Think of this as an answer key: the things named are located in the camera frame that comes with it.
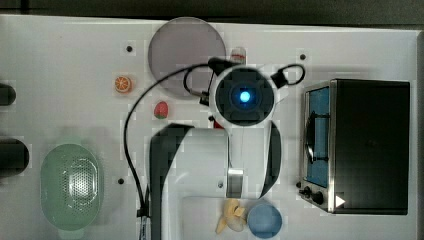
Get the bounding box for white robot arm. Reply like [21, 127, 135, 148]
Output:
[149, 65, 288, 240]

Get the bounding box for grey round plate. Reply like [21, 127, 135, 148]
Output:
[148, 17, 227, 99]

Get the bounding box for red strawberry toy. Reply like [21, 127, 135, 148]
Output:
[154, 101, 169, 119]

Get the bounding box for orange slice toy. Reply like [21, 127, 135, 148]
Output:
[114, 76, 133, 94]

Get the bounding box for peeled banana toy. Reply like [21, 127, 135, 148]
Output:
[215, 198, 247, 234]

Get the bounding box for blue bowl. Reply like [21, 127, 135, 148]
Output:
[247, 204, 283, 239]

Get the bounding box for black toaster oven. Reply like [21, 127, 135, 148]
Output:
[296, 79, 410, 215]

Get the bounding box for green oval colander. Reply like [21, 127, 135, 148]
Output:
[40, 140, 104, 240]

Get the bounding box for black cylinder cup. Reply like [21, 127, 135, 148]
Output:
[0, 138, 30, 178]

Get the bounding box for black cylinder at edge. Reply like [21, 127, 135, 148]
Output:
[0, 84, 16, 106]

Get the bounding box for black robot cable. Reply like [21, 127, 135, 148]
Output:
[123, 57, 306, 240]

